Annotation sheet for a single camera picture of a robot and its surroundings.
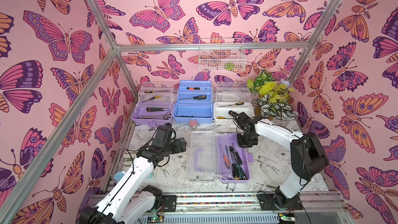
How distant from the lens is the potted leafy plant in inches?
33.4

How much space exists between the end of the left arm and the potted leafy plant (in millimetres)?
488

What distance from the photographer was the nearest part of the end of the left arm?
547 millimetres
